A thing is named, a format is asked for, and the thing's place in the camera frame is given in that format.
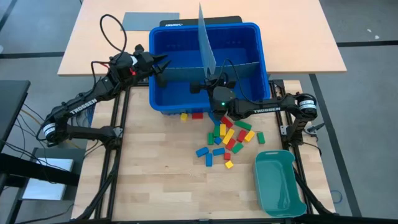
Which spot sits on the large blue plastic bin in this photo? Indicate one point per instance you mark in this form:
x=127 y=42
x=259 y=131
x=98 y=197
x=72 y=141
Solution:
x=186 y=96

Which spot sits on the black desk crossbar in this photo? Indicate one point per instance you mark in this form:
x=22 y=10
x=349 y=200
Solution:
x=37 y=172

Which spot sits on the grey metal plate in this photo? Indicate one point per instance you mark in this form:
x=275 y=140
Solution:
x=62 y=152

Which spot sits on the black side desk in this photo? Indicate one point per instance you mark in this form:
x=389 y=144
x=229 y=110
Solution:
x=12 y=105

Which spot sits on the silver metal clamp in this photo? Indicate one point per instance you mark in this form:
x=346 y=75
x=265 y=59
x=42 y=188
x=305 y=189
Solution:
x=314 y=128

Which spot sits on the small green plastic basket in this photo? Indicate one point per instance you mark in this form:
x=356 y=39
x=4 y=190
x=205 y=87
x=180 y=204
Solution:
x=276 y=183

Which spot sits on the long green wooden block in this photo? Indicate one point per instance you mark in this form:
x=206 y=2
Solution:
x=243 y=125

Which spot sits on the long yellow wooden block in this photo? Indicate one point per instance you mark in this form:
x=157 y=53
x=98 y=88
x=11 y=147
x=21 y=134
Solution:
x=228 y=136

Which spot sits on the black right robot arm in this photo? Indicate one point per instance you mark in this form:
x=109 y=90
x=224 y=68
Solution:
x=267 y=109

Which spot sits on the short grey slotted divider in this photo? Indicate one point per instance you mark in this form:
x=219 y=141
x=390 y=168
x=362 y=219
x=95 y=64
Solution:
x=206 y=46

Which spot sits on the grey flat panel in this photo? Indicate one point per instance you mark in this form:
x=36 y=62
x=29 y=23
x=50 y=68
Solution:
x=146 y=21

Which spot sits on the small red wooden cube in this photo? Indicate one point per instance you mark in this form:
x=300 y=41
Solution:
x=227 y=156

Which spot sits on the long red wooden block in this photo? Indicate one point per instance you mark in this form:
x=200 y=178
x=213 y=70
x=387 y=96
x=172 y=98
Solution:
x=227 y=122

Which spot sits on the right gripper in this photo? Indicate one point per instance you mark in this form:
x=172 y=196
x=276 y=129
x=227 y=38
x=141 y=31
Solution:
x=199 y=87

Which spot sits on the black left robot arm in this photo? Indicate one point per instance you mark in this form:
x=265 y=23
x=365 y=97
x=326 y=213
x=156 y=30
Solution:
x=81 y=102

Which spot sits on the small yellow wooden cube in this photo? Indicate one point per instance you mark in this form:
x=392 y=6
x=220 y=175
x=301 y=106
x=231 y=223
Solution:
x=184 y=117
x=229 y=164

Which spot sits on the long grey slotted divider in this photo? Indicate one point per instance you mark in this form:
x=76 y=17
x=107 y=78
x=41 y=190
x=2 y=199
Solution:
x=242 y=70

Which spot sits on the long blue wooden block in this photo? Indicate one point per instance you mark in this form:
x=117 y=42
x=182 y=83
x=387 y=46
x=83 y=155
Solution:
x=216 y=119

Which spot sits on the light wood desk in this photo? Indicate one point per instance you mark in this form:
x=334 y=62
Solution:
x=295 y=37

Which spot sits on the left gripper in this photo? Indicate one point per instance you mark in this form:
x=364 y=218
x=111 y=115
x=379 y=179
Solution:
x=141 y=63

